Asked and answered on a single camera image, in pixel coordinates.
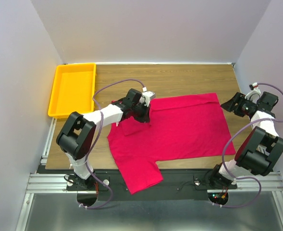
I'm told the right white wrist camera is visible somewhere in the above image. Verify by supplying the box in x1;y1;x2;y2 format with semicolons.
245;82;261;101

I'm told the purple cable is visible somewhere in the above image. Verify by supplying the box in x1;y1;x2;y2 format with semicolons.
77;79;147;209
212;82;283;208

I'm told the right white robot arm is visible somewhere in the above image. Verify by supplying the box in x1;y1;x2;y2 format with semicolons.
209;89;283;189

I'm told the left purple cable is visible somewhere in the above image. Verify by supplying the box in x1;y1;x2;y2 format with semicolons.
77;79;147;209

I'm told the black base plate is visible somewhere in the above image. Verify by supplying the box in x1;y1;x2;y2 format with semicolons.
66;168;238;202

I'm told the yellow plastic tray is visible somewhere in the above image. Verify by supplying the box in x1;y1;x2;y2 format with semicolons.
48;63;96;119

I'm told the red t shirt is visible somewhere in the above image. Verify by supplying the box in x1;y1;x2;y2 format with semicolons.
107;93;235;194

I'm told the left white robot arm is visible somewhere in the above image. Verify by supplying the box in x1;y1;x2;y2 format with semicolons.
56;87;155;190

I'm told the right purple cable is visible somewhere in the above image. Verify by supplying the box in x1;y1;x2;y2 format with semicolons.
212;82;283;208

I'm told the aluminium frame rail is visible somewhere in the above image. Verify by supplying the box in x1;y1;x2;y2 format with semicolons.
15;117;71;231

